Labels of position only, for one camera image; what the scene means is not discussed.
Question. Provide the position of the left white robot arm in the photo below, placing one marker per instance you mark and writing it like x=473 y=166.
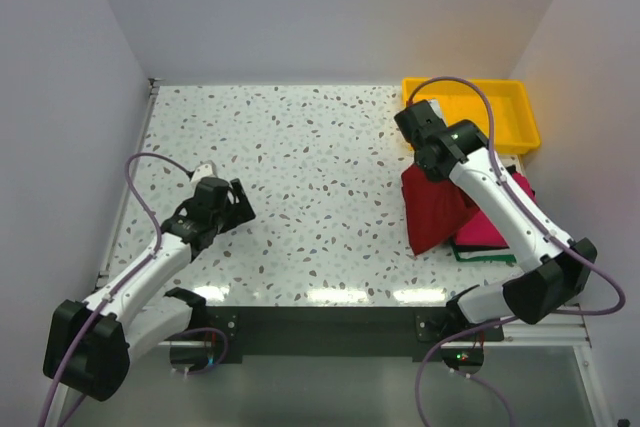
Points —
x=92 y=343

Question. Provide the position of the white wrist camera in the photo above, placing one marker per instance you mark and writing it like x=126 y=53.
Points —
x=435 y=106
x=206 y=169

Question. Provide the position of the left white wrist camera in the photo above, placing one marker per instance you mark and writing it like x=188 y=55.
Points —
x=206 y=169

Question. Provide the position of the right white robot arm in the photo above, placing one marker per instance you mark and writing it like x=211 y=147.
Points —
x=550 y=260

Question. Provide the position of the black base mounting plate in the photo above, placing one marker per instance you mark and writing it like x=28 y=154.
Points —
x=404 y=331

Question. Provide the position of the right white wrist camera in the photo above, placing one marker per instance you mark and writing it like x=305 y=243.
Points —
x=435 y=106

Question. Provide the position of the aluminium frame rail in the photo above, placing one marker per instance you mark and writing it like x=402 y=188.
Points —
x=45 y=417

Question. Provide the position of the yellow plastic tray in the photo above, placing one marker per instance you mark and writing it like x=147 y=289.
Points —
x=516 y=131

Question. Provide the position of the dark red t shirt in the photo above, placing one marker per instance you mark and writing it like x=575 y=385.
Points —
x=435 y=211

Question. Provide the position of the folded green t shirt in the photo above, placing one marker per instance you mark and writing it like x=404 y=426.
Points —
x=467 y=253

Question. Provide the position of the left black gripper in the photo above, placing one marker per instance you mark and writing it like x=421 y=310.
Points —
x=239 y=211

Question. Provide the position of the folded pink t shirt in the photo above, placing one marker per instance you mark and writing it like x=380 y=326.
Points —
x=475 y=228

